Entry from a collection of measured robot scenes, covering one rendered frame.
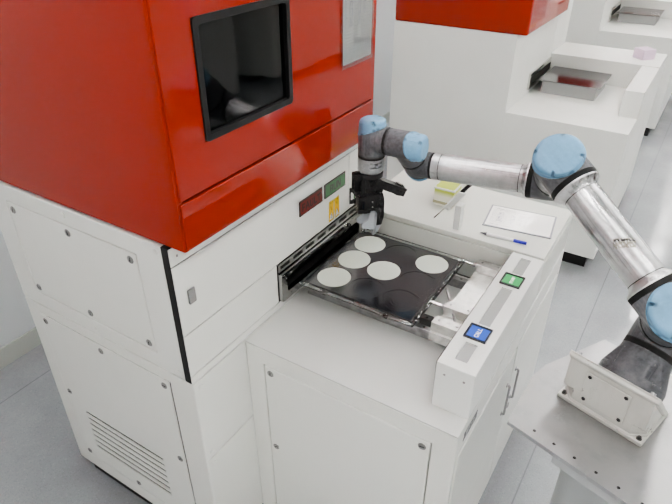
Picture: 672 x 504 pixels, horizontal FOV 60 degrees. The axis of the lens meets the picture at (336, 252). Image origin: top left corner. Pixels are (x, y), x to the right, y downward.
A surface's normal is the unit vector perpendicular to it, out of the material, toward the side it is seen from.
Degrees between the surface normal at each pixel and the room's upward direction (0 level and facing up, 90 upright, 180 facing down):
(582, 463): 0
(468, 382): 90
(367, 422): 90
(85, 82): 90
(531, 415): 0
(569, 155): 41
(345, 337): 0
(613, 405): 90
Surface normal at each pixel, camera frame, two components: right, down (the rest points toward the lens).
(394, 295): 0.00, -0.84
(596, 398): -0.75, 0.36
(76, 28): -0.53, 0.46
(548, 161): -0.40, -0.37
